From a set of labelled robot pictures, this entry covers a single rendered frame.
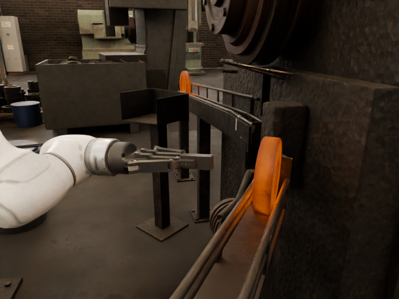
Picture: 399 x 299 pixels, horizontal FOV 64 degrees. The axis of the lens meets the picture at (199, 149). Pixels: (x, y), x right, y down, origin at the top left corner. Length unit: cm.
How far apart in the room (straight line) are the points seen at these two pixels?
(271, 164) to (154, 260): 108
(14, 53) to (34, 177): 988
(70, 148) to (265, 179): 45
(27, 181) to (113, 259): 96
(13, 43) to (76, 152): 981
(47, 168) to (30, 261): 103
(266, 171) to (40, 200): 44
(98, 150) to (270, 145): 39
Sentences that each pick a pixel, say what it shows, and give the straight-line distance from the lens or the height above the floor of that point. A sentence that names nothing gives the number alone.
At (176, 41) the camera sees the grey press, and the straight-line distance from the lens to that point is 394.
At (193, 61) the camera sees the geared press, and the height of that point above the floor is 37.
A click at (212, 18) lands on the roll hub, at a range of 109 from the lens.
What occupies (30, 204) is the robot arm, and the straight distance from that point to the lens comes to 70.
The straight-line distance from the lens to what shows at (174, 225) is 177.
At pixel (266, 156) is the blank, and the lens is 58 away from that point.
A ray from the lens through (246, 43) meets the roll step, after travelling 99.
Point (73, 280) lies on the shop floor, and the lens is 154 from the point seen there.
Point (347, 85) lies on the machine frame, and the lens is 78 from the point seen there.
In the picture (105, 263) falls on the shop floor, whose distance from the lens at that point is 159.
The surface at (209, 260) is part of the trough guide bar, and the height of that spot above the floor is 69.
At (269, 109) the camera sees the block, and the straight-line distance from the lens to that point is 86.
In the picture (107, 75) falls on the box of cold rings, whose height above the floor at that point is 62.
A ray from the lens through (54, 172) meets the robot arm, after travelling 74.
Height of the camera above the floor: 96
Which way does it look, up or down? 19 degrees down
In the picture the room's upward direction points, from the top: straight up
